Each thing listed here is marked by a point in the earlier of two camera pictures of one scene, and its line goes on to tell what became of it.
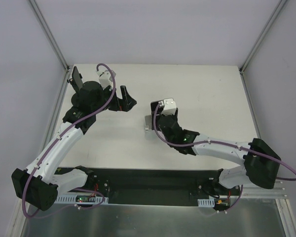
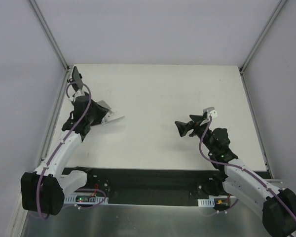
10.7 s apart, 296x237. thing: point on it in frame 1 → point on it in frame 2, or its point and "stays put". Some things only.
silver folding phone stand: x=148 y=122 → x=109 y=113
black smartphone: x=76 y=77 stays put
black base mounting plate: x=153 y=186 stays put
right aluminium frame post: x=279 y=6 stays put
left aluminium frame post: x=49 y=35 stays put
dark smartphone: x=154 y=105 → x=115 y=120
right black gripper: x=156 y=108 → x=192 y=126
